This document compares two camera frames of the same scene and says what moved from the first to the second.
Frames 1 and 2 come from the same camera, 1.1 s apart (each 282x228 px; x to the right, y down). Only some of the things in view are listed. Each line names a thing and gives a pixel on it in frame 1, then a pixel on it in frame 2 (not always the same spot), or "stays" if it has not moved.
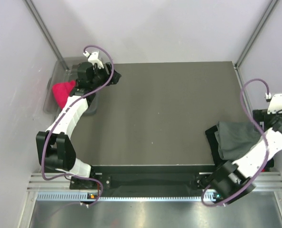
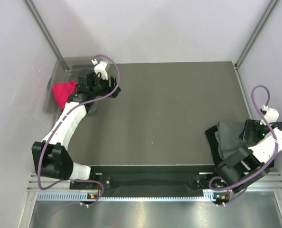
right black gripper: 261,115 to 251,125
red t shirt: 62,90 stays
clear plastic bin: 64,70 stays
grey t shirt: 235,139 stays
